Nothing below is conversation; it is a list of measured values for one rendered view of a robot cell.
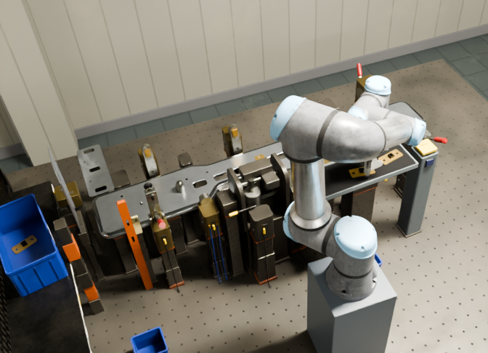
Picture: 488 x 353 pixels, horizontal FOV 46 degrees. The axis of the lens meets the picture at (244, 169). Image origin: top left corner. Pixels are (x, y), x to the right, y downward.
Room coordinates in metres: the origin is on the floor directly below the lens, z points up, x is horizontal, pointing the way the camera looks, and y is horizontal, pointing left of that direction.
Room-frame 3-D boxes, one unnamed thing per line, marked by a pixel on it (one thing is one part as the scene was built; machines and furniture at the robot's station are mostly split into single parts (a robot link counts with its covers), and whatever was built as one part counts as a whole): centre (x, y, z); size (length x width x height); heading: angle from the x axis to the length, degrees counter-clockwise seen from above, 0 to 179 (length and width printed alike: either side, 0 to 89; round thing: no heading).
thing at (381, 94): (1.35, -0.42, 1.48); 0.09 x 0.08 x 0.11; 142
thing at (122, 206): (1.28, 0.41, 0.95); 0.03 x 0.01 x 0.50; 108
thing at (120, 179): (1.63, 0.50, 0.84); 0.12 x 0.07 x 0.28; 18
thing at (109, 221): (1.62, -0.09, 1.00); 1.38 x 0.22 x 0.02; 108
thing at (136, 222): (1.32, 0.40, 0.88); 0.04 x 0.04 x 0.37; 18
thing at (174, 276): (1.29, 0.31, 0.87); 0.10 x 0.07 x 0.35; 18
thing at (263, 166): (1.38, -0.05, 0.94); 0.18 x 0.13 x 0.49; 108
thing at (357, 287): (0.97, -0.29, 1.15); 0.15 x 0.15 x 0.10
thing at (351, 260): (0.97, -0.28, 1.27); 0.13 x 0.12 x 0.14; 52
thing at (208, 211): (1.32, 0.13, 0.88); 0.11 x 0.07 x 0.37; 18
